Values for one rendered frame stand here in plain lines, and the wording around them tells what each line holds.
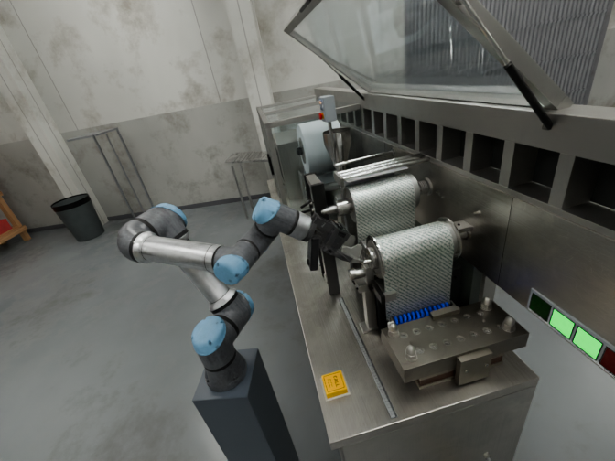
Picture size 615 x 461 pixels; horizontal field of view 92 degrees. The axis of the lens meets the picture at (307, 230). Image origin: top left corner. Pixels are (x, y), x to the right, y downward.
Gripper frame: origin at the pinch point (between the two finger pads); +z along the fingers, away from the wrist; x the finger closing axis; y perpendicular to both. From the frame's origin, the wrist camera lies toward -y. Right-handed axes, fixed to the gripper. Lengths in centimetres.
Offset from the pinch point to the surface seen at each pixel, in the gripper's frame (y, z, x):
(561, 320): 19, 36, -33
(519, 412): -16, 66, -30
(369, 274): -5.1, 10.4, 3.4
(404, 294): -3.8, 21.4, -3.9
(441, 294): 1.4, 34.7, -3.9
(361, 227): 4.7, 7.4, 20.1
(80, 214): -269, -189, 411
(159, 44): 12, -168, 438
